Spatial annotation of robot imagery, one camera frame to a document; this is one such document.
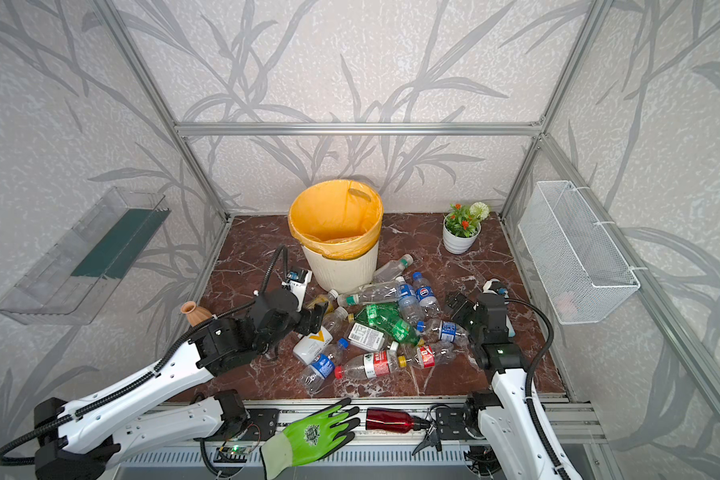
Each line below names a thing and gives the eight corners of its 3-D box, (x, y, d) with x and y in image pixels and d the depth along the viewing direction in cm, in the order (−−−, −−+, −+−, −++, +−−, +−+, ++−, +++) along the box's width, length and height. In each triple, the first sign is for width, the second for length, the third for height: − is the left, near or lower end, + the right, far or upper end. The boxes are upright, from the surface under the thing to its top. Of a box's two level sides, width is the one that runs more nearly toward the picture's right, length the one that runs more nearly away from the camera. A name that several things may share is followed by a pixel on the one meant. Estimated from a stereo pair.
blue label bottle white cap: (405, 328, 91) (406, 321, 87) (392, 284, 101) (392, 275, 97) (422, 324, 92) (424, 317, 88) (408, 280, 102) (409, 272, 98)
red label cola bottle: (336, 380, 83) (333, 372, 77) (338, 359, 86) (335, 350, 81) (397, 380, 83) (398, 372, 77) (396, 359, 86) (398, 350, 81)
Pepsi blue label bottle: (422, 320, 93) (424, 314, 90) (409, 280, 102) (410, 273, 99) (440, 316, 94) (442, 310, 90) (425, 277, 103) (426, 270, 100)
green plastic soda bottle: (356, 323, 91) (355, 314, 86) (368, 300, 96) (368, 291, 91) (415, 350, 85) (417, 342, 81) (425, 324, 90) (428, 316, 86)
